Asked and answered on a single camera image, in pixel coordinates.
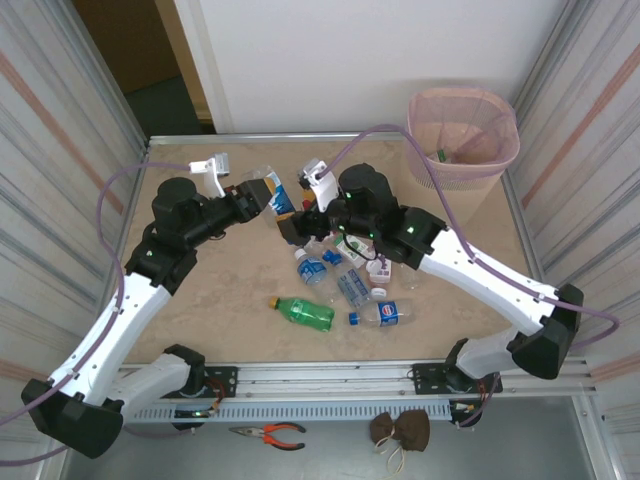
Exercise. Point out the clear bottle colourful blue label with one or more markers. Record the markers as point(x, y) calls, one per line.
point(282, 200)

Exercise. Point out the clear bottle blue label white cap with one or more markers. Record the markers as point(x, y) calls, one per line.
point(312, 270)

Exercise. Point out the white green label bottle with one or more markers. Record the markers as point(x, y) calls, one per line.
point(352, 251)

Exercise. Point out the green bottle yellow cap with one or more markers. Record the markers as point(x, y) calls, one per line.
point(305, 312)

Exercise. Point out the Pepsi bottle blue cap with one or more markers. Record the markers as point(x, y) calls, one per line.
point(387, 312)

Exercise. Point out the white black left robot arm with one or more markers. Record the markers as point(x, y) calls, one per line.
point(100, 340)

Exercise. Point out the pink mesh waste bin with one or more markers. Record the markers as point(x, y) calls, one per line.
point(492, 190)

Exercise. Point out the purple label bottle white cap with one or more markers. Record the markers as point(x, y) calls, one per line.
point(382, 272)

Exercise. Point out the corrugated translucent side panel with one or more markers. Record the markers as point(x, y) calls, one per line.
point(615, 225)
point(50, 150)

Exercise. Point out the brown wooden door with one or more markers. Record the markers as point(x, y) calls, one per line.
point(130, 45)

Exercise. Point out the aluminium table frame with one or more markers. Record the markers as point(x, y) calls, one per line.
point(325, 375)

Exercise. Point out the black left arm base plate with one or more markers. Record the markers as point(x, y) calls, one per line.
point(225, 377)

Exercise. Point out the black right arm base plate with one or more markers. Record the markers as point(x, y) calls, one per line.
point(430, 380)

